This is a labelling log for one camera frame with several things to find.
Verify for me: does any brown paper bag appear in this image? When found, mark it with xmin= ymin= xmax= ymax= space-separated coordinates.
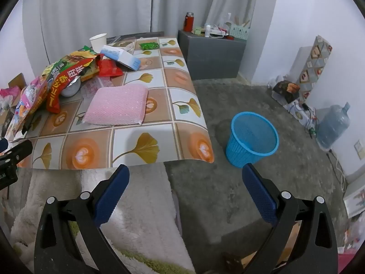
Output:
xmin=8 ymin=74 xmax=27 ymax=92

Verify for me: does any red snack packet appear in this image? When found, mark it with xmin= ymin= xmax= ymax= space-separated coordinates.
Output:
xmin=97 ymin=58 xmax=124 ymax=77

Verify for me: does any white fleece blanket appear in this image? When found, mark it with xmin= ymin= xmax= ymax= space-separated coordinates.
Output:
xmin=0 ymin=164 xmax=194 ymax=274

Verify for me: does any blue white box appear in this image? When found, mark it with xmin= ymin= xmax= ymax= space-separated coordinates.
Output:
xmin=100 ymin=45 xmax=141 ymax=71

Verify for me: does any blue plastic mesh basket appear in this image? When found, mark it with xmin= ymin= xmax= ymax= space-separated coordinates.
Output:
xmin=226 ymin=112 xmax=279 ymax=168

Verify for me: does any patterned cloth roll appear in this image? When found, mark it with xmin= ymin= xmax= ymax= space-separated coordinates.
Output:
xmin=297 ymin=35 xmax=333 ymax=99

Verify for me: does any pink plastic wrapper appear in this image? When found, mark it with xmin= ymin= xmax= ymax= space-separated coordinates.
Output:
xmin=0 ymin=87 xmax=22 ymax=112

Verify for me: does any white patterned box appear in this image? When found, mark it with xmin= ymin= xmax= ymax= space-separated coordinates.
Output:
xmin=271 ymin=90 xmax=317 ymax=124

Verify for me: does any patterned tablecloth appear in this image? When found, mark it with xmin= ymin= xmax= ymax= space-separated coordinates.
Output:
xmin=0 ymin=36 xmax=214 ymax=172

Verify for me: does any wall socket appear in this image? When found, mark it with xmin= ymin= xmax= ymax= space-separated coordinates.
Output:
xmin=354 ymin=139 xmax=365 ymax=161

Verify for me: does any white board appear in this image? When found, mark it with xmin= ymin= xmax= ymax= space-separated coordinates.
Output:
xmin=290 ymin=46 xmax=314 ymax=82

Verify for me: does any pink sponge cloth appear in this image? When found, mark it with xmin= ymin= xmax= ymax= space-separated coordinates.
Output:
xmin=83 ymin=84 xmax=149 ymax=126

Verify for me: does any pile of snack packets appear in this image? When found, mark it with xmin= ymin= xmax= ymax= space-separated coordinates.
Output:
xmin=6 ymin=46 xmax=100 ymax=137

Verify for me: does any grey curtain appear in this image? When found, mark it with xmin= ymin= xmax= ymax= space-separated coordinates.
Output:
xmin=23 ymin=0 xmax=261 ymax=72

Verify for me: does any black cable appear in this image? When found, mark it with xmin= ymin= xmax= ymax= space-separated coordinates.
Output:
xmin=325 ymin=148 xmax=344 ymax=189

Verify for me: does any red thermos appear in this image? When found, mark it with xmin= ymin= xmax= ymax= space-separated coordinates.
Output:
xmin=183 ymin=12 xmax=194 ymax=32

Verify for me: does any grey cabinet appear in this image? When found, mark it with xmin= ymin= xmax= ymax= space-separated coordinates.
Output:
xmin=177 ymin=29 xmax=247 ymax=81

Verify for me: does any blue water jug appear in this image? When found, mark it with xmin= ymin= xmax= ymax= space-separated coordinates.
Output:
xmin=316 ymin=102 xmax=351 ymax=149

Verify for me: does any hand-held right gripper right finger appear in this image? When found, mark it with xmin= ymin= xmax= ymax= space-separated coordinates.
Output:
xmin=242 ymin=163 xmax=339 ymax=274

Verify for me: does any white cable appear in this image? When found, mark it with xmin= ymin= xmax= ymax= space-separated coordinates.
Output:
xmin=332 ymin=153 xmax=347 ymax=192

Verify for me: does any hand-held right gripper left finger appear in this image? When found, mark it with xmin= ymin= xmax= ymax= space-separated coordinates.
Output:
xmin=34 ymin=164 xmax=134 ymax=274

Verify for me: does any white paper cup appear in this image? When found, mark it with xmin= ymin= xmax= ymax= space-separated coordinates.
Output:
xmin=89 ymin=33 xmax=107 ymax=52

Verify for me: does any dark printed bag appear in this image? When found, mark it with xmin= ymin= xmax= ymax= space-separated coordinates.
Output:
xmin=272 ymin=80 xmax=301 ymax=104

